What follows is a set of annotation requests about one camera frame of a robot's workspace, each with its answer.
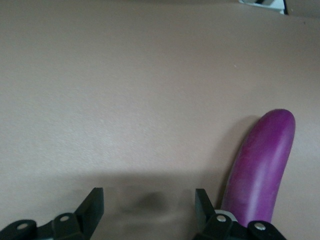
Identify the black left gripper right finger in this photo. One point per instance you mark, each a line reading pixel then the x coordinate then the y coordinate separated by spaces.
pixel 207 225

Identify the brown table mat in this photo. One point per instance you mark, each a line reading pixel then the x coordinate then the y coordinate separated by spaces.
pixel 125 87

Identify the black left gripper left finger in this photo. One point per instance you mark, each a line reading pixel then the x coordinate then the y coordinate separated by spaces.
pixel 82 220

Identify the purple eggplant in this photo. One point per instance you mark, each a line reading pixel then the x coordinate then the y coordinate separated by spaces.
pixel 262 162

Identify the white object at table edge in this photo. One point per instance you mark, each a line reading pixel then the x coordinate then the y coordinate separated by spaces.
pixel 270 5

